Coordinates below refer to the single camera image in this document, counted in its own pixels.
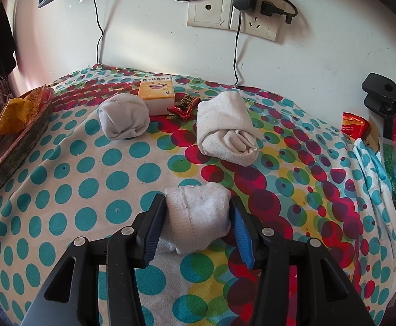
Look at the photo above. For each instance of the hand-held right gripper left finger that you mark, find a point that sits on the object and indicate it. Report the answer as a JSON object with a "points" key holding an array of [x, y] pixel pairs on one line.
{"points": [[152, 231]]}

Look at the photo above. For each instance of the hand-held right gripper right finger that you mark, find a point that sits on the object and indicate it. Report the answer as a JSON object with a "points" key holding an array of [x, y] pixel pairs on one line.
{"points": [[243, 234]]}

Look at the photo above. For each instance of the white sock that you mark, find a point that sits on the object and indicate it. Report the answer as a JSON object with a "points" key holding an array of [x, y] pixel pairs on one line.
{"points": [[123, 115], [198, 214], [225, 125]]}

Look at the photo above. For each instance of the red black candy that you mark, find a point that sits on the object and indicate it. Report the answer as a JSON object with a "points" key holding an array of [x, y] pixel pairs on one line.
{"points": [[184, 103]]}

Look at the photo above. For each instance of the large yellow medicine box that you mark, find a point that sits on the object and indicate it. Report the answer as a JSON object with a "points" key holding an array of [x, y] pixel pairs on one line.
{"points": [[155, 91]]}

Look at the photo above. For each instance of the round red tray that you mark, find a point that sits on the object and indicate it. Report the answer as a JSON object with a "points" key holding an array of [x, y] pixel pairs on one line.
{"points": [[11, 156]]}

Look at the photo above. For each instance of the yellow snack bag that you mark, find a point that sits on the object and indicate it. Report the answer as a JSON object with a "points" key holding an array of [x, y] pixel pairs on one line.
{"points": [[14, 112]]}

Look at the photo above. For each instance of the polka dot blanket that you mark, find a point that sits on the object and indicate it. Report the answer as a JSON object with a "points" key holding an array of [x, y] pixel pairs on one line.
{"points": [[82, 176]]}

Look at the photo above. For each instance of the white blue-print cloth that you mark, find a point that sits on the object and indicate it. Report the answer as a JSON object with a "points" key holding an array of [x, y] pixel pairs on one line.
{"points": [[371, 176]]}

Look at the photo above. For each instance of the red snack packet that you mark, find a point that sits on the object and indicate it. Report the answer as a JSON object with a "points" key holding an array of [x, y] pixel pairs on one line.
{"points": [[354, 125]]}

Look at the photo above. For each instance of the black plug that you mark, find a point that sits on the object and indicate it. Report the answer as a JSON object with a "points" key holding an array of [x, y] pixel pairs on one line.
{"points": [[269, 8]]}

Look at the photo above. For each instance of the black clamp mount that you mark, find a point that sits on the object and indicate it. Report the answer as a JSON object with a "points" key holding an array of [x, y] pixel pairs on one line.
{"points": [[381, 91]]}

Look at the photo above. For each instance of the white power wall socket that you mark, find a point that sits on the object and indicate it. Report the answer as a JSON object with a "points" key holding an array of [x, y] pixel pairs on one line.
{"points": [[259, 27]]}

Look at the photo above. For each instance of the white round-hole wall socket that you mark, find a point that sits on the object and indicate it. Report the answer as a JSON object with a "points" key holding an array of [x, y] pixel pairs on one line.
{"points": [[208, 8]]}

